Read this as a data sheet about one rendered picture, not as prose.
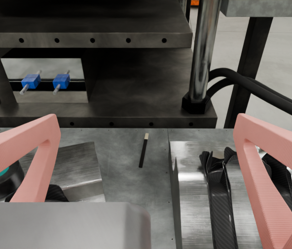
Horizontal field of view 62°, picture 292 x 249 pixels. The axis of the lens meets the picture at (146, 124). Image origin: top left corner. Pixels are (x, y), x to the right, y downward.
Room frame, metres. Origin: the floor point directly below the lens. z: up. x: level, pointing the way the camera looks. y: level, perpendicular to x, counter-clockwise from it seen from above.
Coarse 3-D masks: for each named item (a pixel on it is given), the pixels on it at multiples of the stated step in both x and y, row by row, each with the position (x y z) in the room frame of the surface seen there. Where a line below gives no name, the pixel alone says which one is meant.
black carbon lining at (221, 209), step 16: (208, 160) 0.34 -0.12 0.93; (224, 160) 0.32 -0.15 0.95; (272, 160) 0.33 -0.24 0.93; (208, 176) 0.34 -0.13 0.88; (224, 176) 0.30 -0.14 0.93; (272, 176) 0.32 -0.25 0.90; (288, 176) 0.29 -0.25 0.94; (208, 192) 0.27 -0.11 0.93; (224, 192) 0.27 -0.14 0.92; (288, 192) 0.27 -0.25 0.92; (224, 208) 0.25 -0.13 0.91; (224, 224) 0.22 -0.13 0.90; (224, 240) 0.20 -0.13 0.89
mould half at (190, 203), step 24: (192, 144) 0.46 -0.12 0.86; (216, 144) 0.46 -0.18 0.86; (192, 168) 0.31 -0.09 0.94; (240, 168) 0.31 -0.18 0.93; (288, 168) 0.31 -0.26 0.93; (192, 192) 0.27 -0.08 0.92; (240, 192) 0.27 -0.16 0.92; (192, 216) 0.23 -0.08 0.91; (240, 216) 0.23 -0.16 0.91; (192, 240) 0.20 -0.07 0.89; (240, 240) 0.20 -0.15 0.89
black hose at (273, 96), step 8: (216, 72) 0.76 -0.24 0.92; (224, 72) 0.73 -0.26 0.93; (232, 72) 0.72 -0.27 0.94; (208, 80) 0.78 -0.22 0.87; (232, 80) 0.70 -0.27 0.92; (240, 80) 0.68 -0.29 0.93; (248, 80) 0.67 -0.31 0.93; (248, 88) 0.65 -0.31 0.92; (256, 88) 0.63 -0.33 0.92; (256, 96) 0.63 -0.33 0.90; (264, 96) 0.61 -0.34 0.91; (272, 96) 0.60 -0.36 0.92; (272, 104) 0.60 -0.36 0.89
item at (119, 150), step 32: (0, 128) 0.61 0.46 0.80; (64, 128) 0.61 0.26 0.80; (96, 128) 0.61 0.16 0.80; (128, 128) 0.60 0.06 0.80; (160, 128) 0.60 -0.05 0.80; (192, 128) 0.60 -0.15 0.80; (224, 128) 0.60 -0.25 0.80; (128, 160) 0.47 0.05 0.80; (160, 160) 0.47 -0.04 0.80; (128, 192) 0.36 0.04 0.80; (160, 192) 0.36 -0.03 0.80; (160, 224) 0.28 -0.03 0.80
